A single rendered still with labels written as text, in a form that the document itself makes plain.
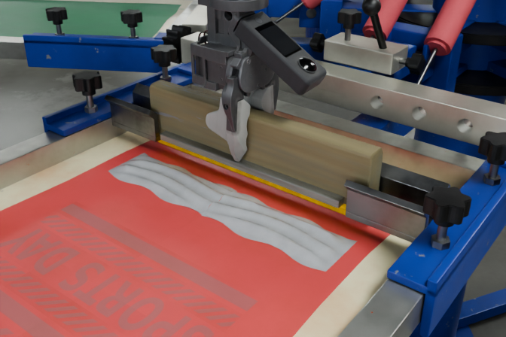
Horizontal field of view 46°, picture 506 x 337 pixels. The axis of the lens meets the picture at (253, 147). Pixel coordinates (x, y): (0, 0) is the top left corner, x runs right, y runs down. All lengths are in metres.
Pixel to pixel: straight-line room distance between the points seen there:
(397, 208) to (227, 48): 0.28
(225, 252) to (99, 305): 0.15
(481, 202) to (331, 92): 0.34
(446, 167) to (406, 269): 0.26
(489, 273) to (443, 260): 1.71
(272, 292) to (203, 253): 0.10
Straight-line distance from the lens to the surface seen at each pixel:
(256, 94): 0.78
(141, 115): 0.89
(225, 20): 0.74
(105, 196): 0.81
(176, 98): 0.84
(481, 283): 2.27
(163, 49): 1.02
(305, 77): 0.69
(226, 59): 0.73
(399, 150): 0.86
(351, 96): 0.95
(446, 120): 0.89
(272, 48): 0.70
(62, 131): 0.90
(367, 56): 0.98
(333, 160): 0.71
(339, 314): 0.62
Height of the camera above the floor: 1.37
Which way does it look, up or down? 27 degrees down
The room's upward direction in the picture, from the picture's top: straight up
